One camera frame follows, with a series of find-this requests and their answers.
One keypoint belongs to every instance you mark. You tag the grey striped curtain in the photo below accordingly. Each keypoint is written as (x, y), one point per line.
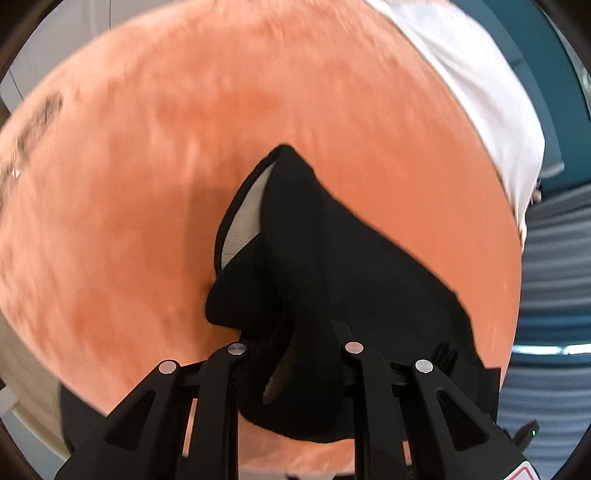
(554, 277)

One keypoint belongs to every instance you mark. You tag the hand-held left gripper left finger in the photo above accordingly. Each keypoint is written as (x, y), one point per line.
(226, 369)

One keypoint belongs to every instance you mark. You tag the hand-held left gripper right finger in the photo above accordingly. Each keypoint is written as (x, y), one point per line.
(364, 374)

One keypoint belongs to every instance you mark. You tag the orange plush blanket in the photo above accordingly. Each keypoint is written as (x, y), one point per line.
(138, 184)

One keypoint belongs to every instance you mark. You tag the black pants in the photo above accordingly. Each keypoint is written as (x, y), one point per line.
(323, 254)

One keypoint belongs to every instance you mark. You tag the white panelled wardrobe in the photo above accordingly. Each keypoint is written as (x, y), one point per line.
(78, 32)

